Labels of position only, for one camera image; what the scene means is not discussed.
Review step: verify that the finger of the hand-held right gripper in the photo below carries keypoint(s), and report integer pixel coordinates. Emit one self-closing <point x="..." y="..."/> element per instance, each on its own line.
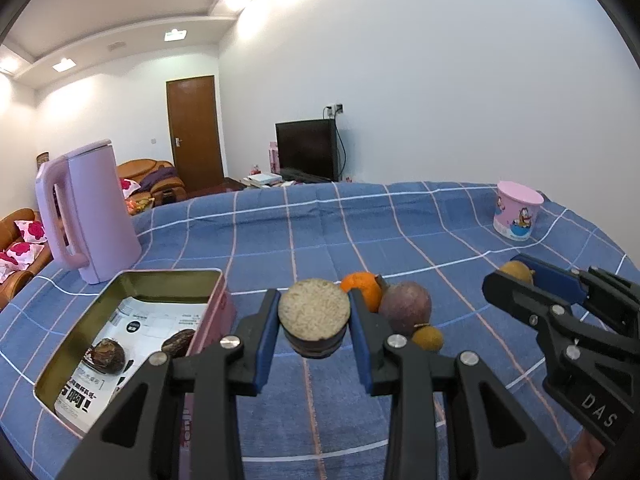
<point x="520" y="295"/>
<point x="555" y="280"/>

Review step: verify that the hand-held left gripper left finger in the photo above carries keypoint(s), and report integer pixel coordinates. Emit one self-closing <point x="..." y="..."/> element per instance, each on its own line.
<point x="265" y="345"/>

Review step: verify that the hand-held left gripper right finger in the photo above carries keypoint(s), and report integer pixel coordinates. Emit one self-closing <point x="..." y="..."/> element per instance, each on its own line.
<point x="361" y="345"/>

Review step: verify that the brown longan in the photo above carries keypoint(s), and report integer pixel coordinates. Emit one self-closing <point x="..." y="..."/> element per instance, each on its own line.
<point x="428" y="338"/>
<point x="517" y="270"/>

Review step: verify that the pink rectangular tin box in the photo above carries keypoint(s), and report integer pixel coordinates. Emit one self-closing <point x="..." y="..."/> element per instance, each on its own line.
<point x="215" y="320"/>

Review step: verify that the orange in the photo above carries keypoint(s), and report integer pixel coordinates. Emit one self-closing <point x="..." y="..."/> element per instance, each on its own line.
<point x="362" y="287"/>

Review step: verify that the purple passion fruit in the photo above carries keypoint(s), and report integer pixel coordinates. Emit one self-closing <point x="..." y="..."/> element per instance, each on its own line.
<point x="405" y="307"/>

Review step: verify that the beige-topped dark round piece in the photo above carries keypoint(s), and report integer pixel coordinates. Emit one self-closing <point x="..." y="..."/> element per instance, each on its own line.
<point x="314" y="310"/>

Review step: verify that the brown water chestnut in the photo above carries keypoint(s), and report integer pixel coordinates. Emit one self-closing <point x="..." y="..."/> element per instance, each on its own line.
<point x="177" y="342"/>
<point x="106" y="356"/>

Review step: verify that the person's right hand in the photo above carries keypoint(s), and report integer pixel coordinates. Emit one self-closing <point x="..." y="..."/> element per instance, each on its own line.
<point x="587" y="455"/>

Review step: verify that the pink cartoon cup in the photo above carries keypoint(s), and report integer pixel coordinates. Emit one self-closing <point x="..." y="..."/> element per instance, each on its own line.
<point x="517" y="210"/>

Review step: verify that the blue checked tablecloth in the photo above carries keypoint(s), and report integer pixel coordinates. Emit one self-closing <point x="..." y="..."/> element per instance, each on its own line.
<point x="350" y="230"/>

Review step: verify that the printed paper leaflet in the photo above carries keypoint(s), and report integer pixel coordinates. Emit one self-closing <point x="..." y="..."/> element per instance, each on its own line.
<point x="150" y="320"/>

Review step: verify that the white television stand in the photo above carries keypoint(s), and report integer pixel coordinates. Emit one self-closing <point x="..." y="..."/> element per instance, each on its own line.
<point x="300" y="183"/>

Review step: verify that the white flat device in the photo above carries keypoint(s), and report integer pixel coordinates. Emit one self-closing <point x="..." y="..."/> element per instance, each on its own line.
<point x="261" y="178"/>

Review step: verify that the pink box beside television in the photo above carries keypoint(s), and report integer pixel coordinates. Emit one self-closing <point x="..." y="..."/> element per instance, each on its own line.
<point x="273" y="157"/>

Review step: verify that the black flat television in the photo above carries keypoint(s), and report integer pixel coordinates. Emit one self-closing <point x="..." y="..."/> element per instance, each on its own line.
<point x="305" y="150"/>

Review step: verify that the pink floral cushion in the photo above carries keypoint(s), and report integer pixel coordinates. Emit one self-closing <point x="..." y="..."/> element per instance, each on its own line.
<point x="17" y="252"/>
<point x="4" y="271"/>
<point x="31" y="230"/>
<point x="127" y="186"/>

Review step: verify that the pink electric kettle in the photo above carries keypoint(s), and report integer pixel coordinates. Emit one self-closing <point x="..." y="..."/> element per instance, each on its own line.
<point x="95" y="210"/>

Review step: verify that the brown wooden door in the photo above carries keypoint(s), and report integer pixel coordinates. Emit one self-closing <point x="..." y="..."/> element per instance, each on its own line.
<point x="195" y="135"/>

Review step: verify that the long brown leather sofa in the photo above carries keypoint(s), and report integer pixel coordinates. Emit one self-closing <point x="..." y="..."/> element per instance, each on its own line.
<point x="25" y="270"/>

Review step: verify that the rolled bamboo mat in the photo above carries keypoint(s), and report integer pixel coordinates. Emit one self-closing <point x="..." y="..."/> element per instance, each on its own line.
<point x="42" y="160"/>

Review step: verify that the square ceiling light panel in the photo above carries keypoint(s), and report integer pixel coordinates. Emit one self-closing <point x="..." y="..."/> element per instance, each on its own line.
<point x="175" y="35"/>
<point x="64" y="65"/>

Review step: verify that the wall power socket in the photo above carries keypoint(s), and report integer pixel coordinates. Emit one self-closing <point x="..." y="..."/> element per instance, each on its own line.
<point x="334" y="109"/>

